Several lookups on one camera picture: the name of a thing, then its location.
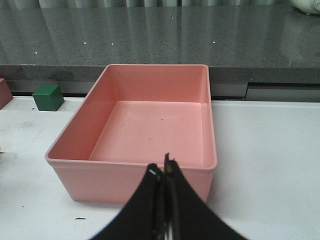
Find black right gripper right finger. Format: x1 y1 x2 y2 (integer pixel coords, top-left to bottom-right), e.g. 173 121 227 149
164 153 245 240

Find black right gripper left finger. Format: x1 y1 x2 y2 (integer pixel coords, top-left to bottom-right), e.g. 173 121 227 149
92 163 165 240

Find white appliance on counter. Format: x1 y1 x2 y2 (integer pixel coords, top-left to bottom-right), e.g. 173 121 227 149
290 0 320 15

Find grey stone counter shelf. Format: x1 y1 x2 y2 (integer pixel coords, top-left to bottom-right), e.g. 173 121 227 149
0 4 320 102

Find pink plastic bin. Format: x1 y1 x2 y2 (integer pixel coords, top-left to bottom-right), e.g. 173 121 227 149
45 64 217 203

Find green cube block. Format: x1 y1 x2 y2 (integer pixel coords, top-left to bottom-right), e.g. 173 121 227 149
32 84 65 112

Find pink cube block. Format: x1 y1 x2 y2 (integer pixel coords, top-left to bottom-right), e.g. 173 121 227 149
0 78 14 110

